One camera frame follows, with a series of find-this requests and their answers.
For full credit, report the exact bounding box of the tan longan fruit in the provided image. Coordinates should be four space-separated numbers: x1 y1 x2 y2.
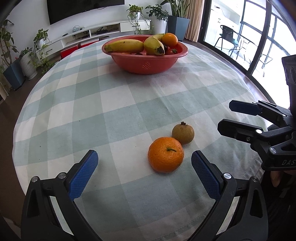
171 121 195 145

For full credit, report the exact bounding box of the curved yellow banana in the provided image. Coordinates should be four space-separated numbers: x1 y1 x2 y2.
104 39 144 53

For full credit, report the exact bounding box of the red tomato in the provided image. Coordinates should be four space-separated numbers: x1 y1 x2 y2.
165 47 178 55

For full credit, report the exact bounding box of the smooth orange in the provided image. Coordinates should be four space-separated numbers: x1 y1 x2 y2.
161 33 178 47

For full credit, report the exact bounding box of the wall mounted black television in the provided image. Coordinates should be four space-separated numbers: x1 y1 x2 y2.
47 0 125 25

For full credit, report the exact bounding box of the red storage box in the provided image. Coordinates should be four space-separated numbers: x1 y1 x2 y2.
60 45 79 59
80 40 99 48

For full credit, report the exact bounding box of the right red storage box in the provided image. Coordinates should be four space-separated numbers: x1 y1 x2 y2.
80 40 99 48

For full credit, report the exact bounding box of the large plant blue pot right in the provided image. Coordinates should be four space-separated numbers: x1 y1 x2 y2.
161 0 190 42

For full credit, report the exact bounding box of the bumpy mandarin with stem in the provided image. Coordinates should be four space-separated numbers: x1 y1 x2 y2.
147 137 185 173

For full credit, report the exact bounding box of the trailing plant on console right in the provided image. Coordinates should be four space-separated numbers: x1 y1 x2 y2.
126 4 151 35

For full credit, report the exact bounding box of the white tv console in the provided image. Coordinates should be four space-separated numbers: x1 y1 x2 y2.
41 19 152 57

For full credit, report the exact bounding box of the beige curtain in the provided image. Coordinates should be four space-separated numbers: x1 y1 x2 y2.
185 0 205 42

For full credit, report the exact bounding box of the trailing pothos plant left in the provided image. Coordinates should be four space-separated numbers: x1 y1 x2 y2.
30 29 54 75

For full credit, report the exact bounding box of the black balcony chair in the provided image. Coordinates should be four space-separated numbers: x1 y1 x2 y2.
214 24 256 58

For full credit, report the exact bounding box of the long banana cut tip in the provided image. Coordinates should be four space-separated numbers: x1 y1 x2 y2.
144 34 165 56

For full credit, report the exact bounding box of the person's right hand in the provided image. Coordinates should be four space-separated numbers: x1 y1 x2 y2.
270 170 296 187

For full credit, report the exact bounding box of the plant in white ribbed pot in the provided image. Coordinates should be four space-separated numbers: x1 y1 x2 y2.
19 47 37 80

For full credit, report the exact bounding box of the checkered green white tablecloth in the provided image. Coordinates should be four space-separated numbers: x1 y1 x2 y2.
13 42 265 240

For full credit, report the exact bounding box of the left red storage box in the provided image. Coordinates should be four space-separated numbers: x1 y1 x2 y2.
60 45 79 59

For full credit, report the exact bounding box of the red plastic colander bowl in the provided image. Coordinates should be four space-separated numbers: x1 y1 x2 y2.
102 35 188 74

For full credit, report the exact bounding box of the plant in white tall pot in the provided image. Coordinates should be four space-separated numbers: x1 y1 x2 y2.
145 4 169 35

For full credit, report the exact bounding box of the tall plant blue pot left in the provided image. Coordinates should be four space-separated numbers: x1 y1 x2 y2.
1 19 25 90

